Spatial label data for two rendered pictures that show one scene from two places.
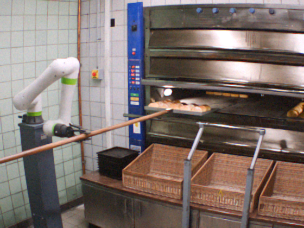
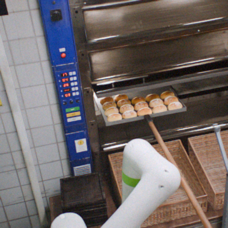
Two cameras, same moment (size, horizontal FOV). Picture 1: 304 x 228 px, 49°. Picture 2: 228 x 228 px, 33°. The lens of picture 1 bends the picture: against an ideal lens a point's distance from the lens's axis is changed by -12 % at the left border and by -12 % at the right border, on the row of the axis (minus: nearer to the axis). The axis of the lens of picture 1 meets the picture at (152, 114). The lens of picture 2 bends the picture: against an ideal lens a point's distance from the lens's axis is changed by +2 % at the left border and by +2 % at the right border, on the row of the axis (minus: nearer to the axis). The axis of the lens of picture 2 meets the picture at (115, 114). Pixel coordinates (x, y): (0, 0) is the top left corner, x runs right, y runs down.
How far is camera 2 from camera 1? 2.36 m
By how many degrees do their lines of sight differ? 46
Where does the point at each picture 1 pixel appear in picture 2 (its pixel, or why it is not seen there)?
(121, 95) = (45, 115)
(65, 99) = not seen: hidden behind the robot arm
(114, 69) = (25, 83)
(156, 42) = (97, 31)
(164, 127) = (119, 132)
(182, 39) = (139, 21)
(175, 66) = (129, 59)
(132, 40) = (57, 35)
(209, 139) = (181, 126)
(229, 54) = (207, 27)
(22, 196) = not seen: outside the picture
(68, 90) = not seen: hidden behind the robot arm
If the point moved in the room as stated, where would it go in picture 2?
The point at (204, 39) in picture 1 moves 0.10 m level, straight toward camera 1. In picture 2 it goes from (173, 15) to (185, 18)
